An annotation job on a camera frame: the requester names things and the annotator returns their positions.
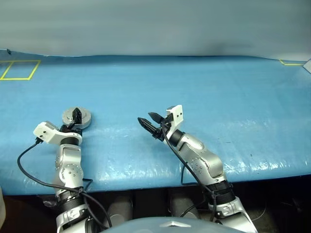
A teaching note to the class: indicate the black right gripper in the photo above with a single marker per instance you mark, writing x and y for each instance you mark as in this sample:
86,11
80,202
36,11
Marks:
165,126

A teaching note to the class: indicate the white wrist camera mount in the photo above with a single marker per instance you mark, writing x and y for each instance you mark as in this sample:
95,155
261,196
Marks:
51,134
176,114

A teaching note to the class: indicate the white flat object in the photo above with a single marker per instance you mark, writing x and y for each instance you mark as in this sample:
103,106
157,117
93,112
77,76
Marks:
307,65

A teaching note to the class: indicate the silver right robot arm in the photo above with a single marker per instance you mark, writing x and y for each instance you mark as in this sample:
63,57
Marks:
206,160

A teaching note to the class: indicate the yellow tape grid marking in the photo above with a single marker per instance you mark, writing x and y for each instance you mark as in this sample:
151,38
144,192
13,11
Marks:
34,71

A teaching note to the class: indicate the silver motor cover circuit board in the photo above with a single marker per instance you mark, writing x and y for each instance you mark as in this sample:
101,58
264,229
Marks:
85,115

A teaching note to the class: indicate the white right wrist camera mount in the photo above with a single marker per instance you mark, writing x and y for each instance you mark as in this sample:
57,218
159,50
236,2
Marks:
176,114

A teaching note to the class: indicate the pale grey robot torso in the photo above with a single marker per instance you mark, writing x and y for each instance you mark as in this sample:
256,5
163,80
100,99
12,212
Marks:
167,227

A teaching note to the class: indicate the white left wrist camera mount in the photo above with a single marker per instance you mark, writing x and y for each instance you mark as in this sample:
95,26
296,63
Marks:
51,134

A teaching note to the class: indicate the small dark clip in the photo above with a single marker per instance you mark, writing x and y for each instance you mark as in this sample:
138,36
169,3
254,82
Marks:
9,51

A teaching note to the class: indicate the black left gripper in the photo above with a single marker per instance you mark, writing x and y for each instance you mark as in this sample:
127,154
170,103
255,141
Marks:
69,129

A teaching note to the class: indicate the dark grey rounded shape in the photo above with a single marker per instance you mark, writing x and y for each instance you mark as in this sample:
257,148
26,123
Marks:
120,208
183,206

